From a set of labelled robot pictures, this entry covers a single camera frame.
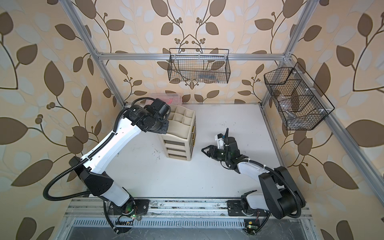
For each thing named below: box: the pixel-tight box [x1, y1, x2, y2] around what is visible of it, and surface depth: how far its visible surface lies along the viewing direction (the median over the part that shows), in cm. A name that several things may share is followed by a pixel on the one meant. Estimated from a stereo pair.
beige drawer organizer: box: [158, 104, 197, 162], surface depth 79 cm
